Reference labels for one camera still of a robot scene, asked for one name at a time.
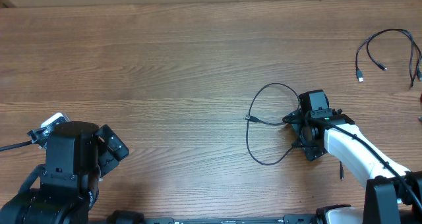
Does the black USB cable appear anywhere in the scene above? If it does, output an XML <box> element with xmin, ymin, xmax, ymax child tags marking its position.
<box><xmin>408</xmin><ymin>36</ymin><xmax>422</xmax><ymax>83</ymax></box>
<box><xmin>354</xmin><ymin>28</ymin><xmax>417</xmax><ymax>88</ymax></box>

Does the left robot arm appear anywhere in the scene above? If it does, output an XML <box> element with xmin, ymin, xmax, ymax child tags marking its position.
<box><xmin>1</xmin><ymin>121</ymin><xmax>129</xmax><ymax>224</ymax></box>

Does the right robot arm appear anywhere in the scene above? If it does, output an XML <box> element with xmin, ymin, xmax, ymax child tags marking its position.
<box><xmin>283</xmin><ymin>90</ymin><xmax>421</xmax><ymax>223</ymax></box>

